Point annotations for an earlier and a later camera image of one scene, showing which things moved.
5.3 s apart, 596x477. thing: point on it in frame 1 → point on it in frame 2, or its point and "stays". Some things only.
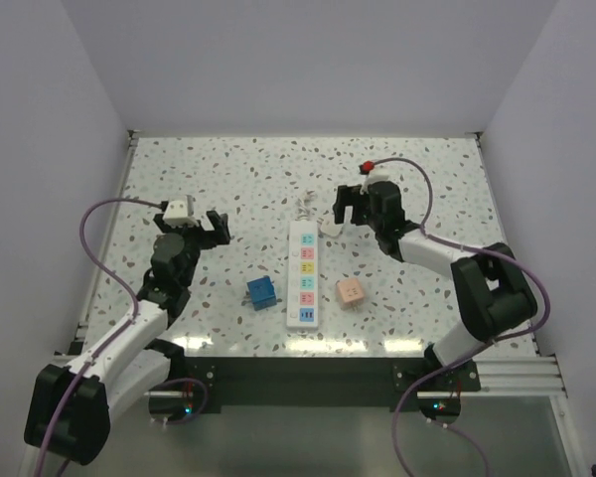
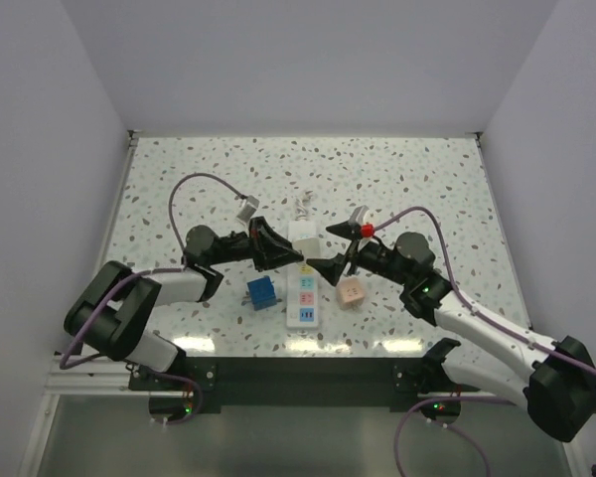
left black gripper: x=211 y=238 → x=269 y=250
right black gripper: x=349 y=197 → x=333 y=268
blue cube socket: x=262 y=292 stays
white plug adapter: x=330 y=228 → x=309 y=246
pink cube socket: x=350 y=294 stays
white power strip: x=302 y=312 stays
